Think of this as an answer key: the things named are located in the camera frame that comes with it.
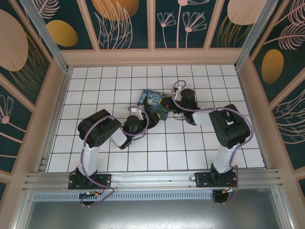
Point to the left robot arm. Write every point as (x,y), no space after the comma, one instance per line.
(100,133)

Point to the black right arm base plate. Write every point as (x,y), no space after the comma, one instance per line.
(202,180)

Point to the blue starry night print box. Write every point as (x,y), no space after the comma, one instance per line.
(155,100)

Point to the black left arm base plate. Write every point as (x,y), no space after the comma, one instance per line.
(104,181)

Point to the yellow power connector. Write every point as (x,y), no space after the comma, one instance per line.
(230,189)
(95,194)

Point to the grey metal sheet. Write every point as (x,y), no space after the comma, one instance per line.
(152,214)

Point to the aluminium mounting rail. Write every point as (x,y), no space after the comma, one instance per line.
(152,179)

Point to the aluminium frame post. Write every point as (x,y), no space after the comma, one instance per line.
(257,33)
(47,33)

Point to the aluminium side rail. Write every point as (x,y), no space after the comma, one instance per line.
(53,119)

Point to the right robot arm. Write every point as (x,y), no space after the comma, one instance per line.
(226,128)

